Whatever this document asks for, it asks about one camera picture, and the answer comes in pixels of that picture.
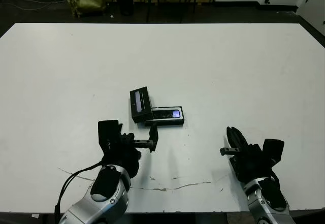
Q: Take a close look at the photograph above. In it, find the white door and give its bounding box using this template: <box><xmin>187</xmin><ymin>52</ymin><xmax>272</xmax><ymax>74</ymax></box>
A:
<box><xmin>298</xmin><ymin>0</ymin><xmax>325</xmax><ymax>34</ymax></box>

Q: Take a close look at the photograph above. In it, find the black waste bin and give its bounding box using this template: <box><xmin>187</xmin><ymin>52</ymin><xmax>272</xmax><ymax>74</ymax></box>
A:
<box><xmin>115</xmin><ymin>0</ymin><xmax>138</xmax><ymax>17</ymax></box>

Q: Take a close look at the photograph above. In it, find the black box base white insert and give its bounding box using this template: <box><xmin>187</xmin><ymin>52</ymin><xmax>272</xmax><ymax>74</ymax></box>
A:
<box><xmin>144</xmin><ymin>105</ymin><xmax>186</xmax><ymax>127</ymax></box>

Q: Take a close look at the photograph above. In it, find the black box lid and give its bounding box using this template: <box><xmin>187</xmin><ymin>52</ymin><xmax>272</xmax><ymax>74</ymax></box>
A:
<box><xmin>129</xmin><ymin>86</ymin><xmax>153</xmax><ymax>124</ymax></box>

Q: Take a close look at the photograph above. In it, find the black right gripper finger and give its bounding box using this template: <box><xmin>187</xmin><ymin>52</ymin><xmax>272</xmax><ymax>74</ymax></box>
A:
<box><xmin>231</xmin><ymin>126</ymin><xmax>251</xmax><ymax>149</ymax></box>
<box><xmin>226</xmin><ymin>126</ymin><xmax>241</xmax><ymax>149</ymax></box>

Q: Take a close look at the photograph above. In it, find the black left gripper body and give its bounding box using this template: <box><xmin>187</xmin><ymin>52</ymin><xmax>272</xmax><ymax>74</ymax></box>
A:
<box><xmin>101</xmin><ymin>133</ymin><xmax>151</xmax><ymax>179</ymax></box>

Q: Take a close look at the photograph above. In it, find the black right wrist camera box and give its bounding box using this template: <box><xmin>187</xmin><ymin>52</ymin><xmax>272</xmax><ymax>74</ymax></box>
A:
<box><xmin>262</xmin><ymin>138</ymin><xmax>285</xmax><ymax>164</ymax></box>

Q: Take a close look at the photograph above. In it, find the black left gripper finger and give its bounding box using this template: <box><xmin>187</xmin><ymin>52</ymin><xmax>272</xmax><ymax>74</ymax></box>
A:
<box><xmin>123</xmin><ymin>133</ymin><xmax>136</xmax><ymax>145</ymax></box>
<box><xmin>149</xmin><ymin>123</ymin><xmax>159</xmax><ymax>154</ymax></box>

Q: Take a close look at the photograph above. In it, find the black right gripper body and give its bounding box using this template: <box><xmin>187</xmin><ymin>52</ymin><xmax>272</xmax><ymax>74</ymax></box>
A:
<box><xmin>219</xmin><ymin>144</ymin><xmax>276</xmax><ymax>184</ymax></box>

